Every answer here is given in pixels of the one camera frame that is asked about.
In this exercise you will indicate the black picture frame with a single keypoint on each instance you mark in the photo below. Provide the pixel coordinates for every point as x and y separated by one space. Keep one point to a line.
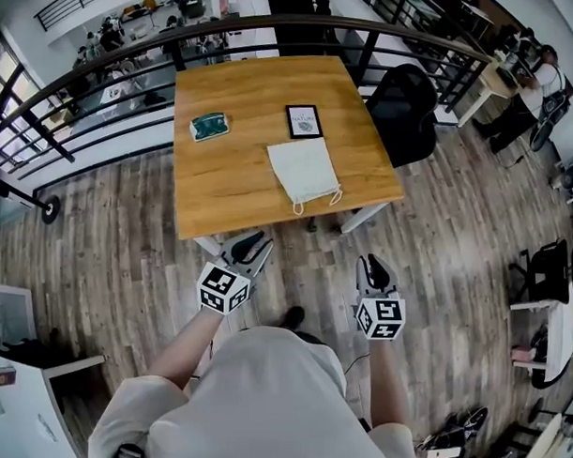
303 122

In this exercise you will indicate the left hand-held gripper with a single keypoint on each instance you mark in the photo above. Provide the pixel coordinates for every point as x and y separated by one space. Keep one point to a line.
223 291

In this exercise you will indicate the small brown box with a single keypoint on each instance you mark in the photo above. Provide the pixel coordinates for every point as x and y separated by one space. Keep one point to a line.
3 376

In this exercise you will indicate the green tissue packet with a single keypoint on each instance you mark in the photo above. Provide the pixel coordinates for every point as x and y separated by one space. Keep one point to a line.
209 127

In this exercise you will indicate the black metal railing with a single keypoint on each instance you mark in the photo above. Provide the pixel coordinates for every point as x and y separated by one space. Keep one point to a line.
133 49

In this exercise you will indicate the person's black shoe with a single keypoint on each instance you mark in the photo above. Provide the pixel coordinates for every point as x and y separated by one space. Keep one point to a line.
293 316

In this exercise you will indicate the person's white shirt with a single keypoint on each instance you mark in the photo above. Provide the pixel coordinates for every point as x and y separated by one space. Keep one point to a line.
262 401

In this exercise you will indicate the white table leg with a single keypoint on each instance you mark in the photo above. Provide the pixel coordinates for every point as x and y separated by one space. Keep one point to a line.
208 246
362 217

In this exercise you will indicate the black office chair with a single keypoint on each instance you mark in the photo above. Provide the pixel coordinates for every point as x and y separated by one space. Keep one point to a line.
403 110

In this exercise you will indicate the pink box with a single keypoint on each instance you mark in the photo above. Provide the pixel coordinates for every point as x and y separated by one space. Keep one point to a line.
522 354

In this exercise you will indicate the small black chair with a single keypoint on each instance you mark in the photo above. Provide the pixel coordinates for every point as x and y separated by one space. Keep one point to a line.
548 272

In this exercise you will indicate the person's left forearm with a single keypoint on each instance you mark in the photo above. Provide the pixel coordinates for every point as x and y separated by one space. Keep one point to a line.
188 349

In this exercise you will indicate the grey panel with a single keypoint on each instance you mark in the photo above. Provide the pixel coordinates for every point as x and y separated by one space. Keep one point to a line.
6 314

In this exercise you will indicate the white desk with wooden top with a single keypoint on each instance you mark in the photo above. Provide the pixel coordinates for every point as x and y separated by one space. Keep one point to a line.
493 80

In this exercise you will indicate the person's right forearm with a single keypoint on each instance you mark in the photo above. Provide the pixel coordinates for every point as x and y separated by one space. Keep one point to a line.
388 386

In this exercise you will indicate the round black stand base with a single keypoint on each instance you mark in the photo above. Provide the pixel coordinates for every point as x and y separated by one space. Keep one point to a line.
50 209

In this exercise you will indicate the white side desk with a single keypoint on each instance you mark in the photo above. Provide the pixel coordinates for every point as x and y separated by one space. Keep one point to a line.
557 336

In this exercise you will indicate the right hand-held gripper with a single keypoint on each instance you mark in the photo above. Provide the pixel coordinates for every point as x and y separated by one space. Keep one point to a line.
381 318

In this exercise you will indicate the pair of black shoes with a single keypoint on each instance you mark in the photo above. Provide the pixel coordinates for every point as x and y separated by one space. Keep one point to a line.
462 429

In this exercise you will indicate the white cabinet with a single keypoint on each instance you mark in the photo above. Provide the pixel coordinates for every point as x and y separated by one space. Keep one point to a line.
17 411

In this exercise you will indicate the black waist pack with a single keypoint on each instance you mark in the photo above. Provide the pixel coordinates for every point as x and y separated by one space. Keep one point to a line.
128 454

